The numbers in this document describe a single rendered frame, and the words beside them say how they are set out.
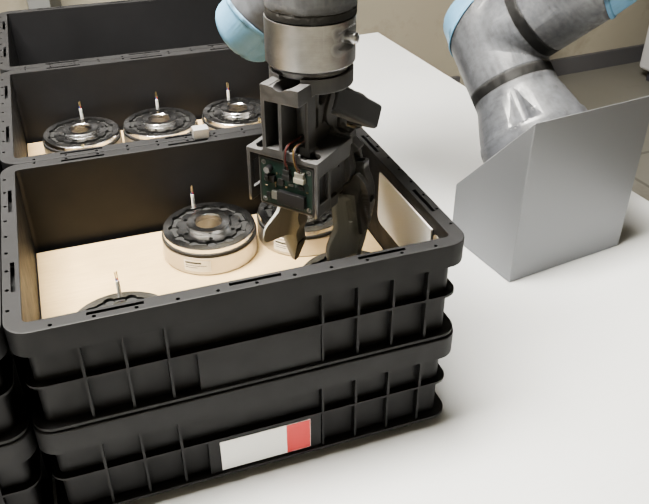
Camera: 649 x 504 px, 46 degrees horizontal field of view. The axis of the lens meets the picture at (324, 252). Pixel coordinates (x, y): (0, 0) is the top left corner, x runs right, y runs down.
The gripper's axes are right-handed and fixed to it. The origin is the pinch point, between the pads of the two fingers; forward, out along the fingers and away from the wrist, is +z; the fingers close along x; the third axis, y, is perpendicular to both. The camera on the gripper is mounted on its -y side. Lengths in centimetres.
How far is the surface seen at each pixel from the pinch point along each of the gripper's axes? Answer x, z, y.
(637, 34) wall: -20, 75, -339
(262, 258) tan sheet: -9.0, 5.0, -2.0
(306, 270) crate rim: 3.9, -5.1, 9.8
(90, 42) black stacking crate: -70, 1, -39
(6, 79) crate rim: -54, -5, -8
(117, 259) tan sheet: -22.7, 4.9, 6.2
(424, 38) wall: -91, 61, -242
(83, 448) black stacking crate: -8.9, 8.3, 26.1
